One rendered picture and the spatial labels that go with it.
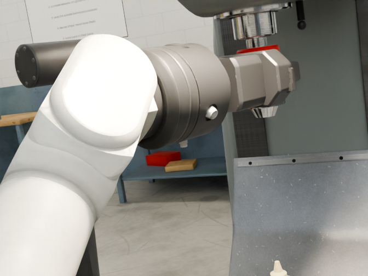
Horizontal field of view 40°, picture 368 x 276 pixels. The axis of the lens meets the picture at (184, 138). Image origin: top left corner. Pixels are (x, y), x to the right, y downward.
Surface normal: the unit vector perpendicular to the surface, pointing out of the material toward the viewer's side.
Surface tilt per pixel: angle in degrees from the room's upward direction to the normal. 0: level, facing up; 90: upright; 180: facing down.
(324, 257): 45
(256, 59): 65
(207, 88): 85
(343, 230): 60
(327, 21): 90
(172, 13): 90
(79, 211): 76
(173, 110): 100
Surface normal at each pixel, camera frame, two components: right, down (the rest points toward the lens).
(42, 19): -0.36, 0.21
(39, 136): -0.13, -0.04
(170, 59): 0.41, -0.68
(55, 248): 0.74, -0.40
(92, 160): 0.36, 0.15
